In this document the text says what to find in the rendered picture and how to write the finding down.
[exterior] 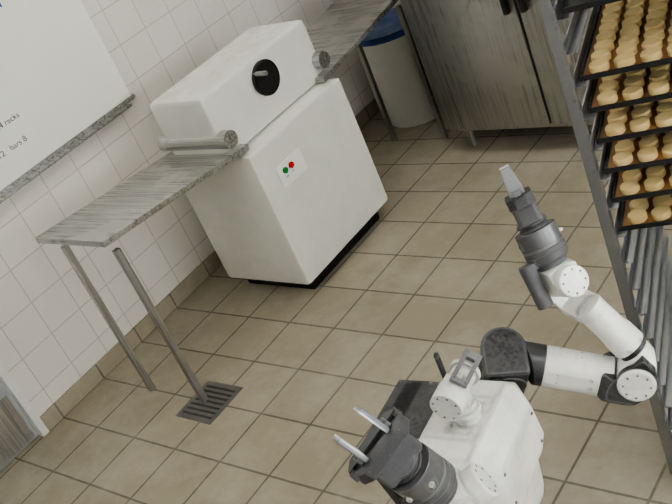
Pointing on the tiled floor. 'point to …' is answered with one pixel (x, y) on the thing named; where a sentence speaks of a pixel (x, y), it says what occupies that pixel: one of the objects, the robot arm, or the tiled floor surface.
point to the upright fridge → (489, 63)
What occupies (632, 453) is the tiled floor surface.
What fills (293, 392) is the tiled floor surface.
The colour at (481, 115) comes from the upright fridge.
